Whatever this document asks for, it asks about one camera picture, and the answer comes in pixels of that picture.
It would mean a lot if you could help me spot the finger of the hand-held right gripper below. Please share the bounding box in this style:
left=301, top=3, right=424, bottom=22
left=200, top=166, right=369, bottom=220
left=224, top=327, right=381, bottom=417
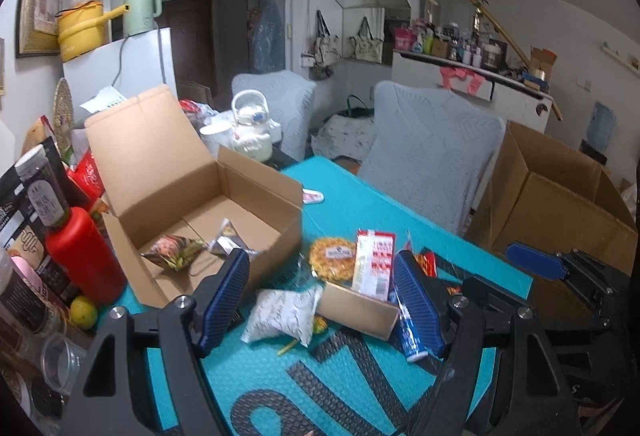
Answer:
left=506, top=242, right=633, bottom=322
left=462, top=275, right=613, bottom=334

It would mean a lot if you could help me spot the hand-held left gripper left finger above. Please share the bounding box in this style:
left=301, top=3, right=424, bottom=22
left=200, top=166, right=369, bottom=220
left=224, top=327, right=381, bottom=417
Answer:
left=60, top=247, right=251, bottom=436

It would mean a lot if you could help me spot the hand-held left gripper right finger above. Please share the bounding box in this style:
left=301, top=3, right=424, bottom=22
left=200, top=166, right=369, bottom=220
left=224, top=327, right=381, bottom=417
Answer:
left=394, top=250, right=583, bottom=436

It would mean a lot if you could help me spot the blue and white tube packet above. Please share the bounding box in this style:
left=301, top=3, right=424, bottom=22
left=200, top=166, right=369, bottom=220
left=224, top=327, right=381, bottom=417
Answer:
left=390, top=288, right=432, bottom=363

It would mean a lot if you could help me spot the red and yellow snack packet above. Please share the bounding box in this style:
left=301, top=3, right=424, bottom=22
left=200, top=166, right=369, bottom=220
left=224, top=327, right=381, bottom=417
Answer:
left=406, top=232, right=463, bottom=299

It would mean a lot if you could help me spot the white snack packet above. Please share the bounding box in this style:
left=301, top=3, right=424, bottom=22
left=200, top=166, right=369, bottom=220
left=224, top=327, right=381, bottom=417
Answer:
left=241, top=284, right=325, bottom=348

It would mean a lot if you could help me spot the long red and white packet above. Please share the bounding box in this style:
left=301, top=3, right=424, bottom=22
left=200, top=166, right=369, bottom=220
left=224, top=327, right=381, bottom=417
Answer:
left=351, top=229, right=397, bottom=302

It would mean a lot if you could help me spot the small brown carton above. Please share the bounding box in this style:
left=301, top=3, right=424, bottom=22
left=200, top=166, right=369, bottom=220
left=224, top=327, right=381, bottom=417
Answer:
left=316, top=281, right=401, bottom=342

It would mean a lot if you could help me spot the yellow lollipop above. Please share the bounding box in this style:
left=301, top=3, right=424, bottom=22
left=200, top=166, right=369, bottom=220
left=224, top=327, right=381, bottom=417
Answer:
left=277, top=313, right=331, bottom=357

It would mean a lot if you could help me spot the small cardboard box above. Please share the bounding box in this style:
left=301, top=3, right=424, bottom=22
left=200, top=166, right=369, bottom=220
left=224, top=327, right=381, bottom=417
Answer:
left=84, top=84, right=304, bottom=310

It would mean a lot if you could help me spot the large cardboard box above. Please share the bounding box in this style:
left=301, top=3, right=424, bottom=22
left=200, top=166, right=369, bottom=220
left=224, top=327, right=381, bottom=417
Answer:
left=465, top=120, right=638, bottom=322

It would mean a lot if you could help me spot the silver triangular snack packet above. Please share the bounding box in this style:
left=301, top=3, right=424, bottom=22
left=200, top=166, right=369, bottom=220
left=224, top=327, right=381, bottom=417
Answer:
left=206, top=218, right=261, bottom=259

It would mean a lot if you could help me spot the green triangular snack packet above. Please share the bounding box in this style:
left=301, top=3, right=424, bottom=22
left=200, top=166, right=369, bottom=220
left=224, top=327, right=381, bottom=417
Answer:
left=141, top=234, right=207, bottom=273

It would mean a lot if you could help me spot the round waffle in clear wrapper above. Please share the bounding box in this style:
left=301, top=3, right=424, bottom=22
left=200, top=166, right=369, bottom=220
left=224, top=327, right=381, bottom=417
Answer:
left=300, top=236, right=358, bottom=289

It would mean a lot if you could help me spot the yellow lemon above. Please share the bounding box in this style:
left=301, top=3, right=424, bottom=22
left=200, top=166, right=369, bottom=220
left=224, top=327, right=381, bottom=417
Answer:
left=69, top=295, right=99, bottom=331

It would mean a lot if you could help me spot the red bottle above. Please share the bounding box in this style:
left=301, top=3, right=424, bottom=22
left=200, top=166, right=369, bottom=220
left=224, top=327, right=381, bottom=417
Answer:
left=45, top=206, right=128, bottom=307

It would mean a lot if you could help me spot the grey covered chair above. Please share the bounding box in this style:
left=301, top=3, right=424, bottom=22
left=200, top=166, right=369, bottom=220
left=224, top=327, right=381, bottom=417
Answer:
left=356, top=80, right=507, bottom=237
left=231, top=70, right=318, bottom=162

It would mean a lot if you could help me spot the white mug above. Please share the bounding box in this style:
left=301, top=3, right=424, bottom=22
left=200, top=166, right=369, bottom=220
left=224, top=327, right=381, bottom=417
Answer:
left=200, top=123, right=235, bottom=159

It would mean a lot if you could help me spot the white counter cabinet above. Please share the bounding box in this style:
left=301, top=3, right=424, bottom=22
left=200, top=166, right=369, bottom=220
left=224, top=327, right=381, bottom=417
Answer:
left=391, top=48, right=555, bottom=137

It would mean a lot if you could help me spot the clear glass jar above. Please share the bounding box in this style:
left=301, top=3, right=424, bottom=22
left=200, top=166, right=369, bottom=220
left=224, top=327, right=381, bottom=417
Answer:
left=40, top=333, right=87, bottom=397

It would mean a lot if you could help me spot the red bag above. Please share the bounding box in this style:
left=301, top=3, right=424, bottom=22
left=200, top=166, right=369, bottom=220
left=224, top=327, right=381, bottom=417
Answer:
left=67, top=150, right=106, bottom=212

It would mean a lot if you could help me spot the floral cushion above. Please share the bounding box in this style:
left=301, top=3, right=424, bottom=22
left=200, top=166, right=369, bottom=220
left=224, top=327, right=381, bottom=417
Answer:
left=312, top=113, right=376, bottom=162

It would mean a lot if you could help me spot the dark jar with label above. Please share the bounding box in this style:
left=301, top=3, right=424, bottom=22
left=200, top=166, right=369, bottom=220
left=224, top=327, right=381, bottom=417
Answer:
left=14, top=145, right=71, bottom=231

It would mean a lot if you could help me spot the black packaging bag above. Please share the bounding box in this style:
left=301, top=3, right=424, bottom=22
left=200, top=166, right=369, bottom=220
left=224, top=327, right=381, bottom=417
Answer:
left=0, top=136, right=83, bottom=307

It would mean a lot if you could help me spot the row of bottles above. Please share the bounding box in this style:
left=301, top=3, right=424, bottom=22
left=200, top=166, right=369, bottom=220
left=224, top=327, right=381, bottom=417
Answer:
left=395, top=16, right=531, bottom=72

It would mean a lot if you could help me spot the bamboo pole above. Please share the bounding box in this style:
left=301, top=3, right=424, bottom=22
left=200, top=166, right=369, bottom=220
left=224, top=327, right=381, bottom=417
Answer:
left=417, top=0, right=563, bottom=122

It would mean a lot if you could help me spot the white paper sheet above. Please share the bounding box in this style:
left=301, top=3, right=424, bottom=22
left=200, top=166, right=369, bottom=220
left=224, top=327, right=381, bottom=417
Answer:
left=79, top=86, right=130, bottom=114

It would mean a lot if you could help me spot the round woven trivet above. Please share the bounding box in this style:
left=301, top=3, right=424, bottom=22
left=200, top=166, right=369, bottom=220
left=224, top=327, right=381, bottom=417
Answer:
left=52, top=77, right=76, bottom=152

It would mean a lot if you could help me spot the white fridge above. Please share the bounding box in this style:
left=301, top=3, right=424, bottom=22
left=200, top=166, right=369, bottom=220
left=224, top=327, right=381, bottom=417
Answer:
left=61, top=27, right=179, bottom=127

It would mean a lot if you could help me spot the brown door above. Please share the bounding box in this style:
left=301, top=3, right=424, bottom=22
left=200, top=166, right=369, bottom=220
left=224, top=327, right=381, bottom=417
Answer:
left=165, top=0, right=213, bottom=92

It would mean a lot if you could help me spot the beige tote bag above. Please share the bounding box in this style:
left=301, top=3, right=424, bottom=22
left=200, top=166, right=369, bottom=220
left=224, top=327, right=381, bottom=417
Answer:
left=348, top=16, right=386, bottom=63
left=309, top=10, right=341, bottom=67

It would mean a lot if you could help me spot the blue patterned hanging cover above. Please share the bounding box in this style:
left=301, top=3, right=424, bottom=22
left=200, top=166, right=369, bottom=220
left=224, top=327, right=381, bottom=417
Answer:
left=252, top=0, right=286, bottom=72

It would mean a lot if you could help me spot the pale green electric kettle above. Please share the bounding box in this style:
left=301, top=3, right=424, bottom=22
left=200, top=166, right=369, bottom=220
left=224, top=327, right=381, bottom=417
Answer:
left=122, top=0, right=163, bottom=38

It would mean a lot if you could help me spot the yellow pot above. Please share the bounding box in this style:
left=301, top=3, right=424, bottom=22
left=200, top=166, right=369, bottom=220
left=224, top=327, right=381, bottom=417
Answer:
left=56, top=0, right=131, bottom=63

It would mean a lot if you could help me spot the kettle cable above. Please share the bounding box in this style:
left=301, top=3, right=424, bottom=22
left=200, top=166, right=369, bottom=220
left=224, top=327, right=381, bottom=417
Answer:
left=111, top=36, right=127, bottom=89

